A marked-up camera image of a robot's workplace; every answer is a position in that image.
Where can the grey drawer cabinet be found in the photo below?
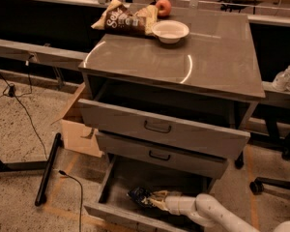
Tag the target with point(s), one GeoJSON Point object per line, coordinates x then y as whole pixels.
{"type": "Point", "coordinates": [211, 76]}

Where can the grey metal rail bench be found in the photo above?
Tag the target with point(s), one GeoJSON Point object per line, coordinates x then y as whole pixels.
{"type": "Point", "coordinates": [43, 55]}

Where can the black table leg base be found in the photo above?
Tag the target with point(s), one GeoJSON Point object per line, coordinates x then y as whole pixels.
{"type": "Point", "coordinates": [45, 166]}

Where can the grey bottom drawer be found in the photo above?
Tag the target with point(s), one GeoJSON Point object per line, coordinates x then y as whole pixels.
{"type": "Point", "coordinates": [113, 204]}

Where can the brown chip bag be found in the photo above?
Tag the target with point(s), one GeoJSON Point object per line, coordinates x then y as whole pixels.
{"type": "Point", "coordinates": [119, 19]}

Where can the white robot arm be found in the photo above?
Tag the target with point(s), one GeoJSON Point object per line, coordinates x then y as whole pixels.
{"type": "Point", "coordinates": [202, 209]}

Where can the red apple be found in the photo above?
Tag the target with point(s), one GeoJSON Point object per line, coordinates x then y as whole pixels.
{"type": "Point", "coordinates": [164, 8]}

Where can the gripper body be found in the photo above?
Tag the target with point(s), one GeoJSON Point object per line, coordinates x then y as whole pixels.
{"type": "Point", "coordinates": [173, 204]}

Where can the grey top drawer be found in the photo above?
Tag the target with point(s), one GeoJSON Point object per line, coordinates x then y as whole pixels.
{"type": "Point", "coordinates": [185, 134]}

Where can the blue chip bag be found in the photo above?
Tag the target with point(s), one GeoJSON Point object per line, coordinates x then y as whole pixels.
{"type": "Point", "coordinates": [141, 196]}

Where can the black chair wheel base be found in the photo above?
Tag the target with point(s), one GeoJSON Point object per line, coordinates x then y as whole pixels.
{"type": "Point", "coordinates": [257, 186]}

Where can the cardboard box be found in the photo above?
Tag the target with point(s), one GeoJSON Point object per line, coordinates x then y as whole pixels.
{"type": "Point", "coordinates": [76, 135]}

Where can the grey drawer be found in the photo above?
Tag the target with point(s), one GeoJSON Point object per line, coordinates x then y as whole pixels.
{"type": "Point", "coordinates": [113, 204]}
{"type": "Point", "coordinates": [185, 134]}
{"type": "Point", "coordinates": [165, 156]}

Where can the white bowl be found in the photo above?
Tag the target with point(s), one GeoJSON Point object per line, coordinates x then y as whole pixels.
{"type": "Point", "coordinates": [170, 31]}

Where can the grey middle drawer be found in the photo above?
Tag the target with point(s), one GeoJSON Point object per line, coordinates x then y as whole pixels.
{"type": "Point", "coordinates": [165, 156]}

